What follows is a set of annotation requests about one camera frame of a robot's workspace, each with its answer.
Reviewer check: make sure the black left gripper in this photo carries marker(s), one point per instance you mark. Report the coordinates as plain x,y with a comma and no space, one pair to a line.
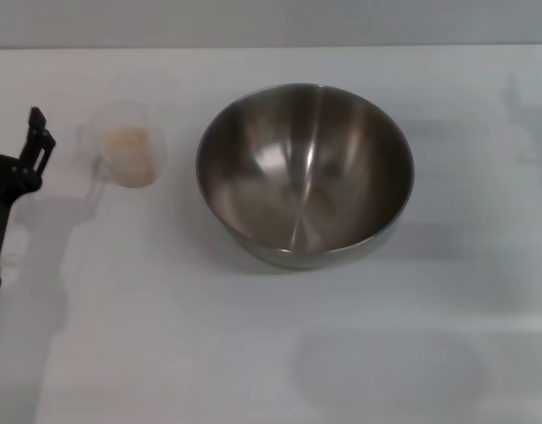
6,190

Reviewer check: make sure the uncooked white rice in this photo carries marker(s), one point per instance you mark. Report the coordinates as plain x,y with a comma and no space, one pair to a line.
130,154

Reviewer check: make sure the stainless steel mixing bowl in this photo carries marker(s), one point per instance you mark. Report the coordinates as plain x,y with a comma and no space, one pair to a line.
306,176

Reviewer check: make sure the clear plastic measuring cup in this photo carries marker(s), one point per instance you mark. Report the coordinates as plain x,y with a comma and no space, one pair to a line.
121,119

